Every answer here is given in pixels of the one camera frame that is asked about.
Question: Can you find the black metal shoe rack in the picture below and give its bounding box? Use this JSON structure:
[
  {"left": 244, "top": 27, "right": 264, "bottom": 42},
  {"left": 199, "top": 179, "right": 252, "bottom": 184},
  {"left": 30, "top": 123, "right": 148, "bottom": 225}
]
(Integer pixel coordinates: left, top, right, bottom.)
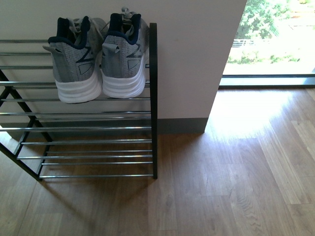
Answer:
[{"left": 0, "top": 23, "right": 158, "bottom": 181}]

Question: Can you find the grey knit sneaker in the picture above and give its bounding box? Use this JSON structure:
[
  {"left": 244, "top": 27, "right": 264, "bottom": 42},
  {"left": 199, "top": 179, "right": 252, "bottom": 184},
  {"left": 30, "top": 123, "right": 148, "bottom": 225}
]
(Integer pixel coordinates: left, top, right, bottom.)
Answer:
[
  {"left": 44, "top": 16, "right": 108, "bottom": 104},
  {"left": 101, "top": 7, "right": 149, "bottom": 98}
]

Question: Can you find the dark window frame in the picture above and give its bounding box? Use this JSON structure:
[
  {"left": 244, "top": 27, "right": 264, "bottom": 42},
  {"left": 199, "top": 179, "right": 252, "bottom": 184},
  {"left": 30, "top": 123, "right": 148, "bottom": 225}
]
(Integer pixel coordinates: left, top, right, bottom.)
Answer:
[{"left": 219, "top": 74, "right": 315, "bottom": 89}]

